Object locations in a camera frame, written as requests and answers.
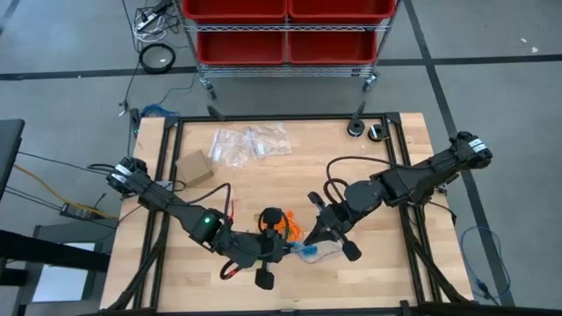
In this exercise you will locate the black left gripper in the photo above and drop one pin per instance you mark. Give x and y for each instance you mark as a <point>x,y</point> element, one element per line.
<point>250,254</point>

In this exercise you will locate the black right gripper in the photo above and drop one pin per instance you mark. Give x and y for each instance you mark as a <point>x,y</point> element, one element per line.
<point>347,221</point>

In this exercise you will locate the orange rubber bands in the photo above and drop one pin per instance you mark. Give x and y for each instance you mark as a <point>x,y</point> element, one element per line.
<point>293,229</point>

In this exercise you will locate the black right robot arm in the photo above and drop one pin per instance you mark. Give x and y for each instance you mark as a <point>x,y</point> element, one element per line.
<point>412,182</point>

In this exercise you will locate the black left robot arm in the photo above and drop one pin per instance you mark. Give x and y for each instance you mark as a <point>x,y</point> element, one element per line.
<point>175,206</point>

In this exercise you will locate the small cardboard box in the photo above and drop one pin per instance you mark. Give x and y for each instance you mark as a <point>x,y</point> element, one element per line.
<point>195,169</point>

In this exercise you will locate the cart caster wheel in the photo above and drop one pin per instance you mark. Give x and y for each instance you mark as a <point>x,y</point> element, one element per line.
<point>210,88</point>
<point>370,81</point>

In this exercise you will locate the red plastic bin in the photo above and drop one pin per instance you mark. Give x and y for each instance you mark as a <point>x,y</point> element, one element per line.
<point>232,9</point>
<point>241,46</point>
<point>331,46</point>
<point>342,9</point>

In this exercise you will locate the black device green light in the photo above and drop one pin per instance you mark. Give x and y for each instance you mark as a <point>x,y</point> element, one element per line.
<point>134,123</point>

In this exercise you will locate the black power adapter box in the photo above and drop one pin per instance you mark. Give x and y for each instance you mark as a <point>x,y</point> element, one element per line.
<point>79,212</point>

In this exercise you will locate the grey metal stand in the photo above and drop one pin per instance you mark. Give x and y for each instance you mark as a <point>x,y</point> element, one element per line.
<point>61,229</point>

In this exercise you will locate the black beam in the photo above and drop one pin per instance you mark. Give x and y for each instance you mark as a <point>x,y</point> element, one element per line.
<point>44,252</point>

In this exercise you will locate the white power strip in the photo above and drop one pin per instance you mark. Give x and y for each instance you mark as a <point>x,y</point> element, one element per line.
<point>146,21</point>

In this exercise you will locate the black desk top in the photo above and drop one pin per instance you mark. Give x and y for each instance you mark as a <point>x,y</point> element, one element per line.
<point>9,153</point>

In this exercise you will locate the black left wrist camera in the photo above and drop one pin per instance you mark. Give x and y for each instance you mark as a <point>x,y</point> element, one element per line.
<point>273,243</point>

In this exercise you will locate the black aluminium table frame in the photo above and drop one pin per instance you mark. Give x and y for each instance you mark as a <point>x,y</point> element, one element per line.
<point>285,117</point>

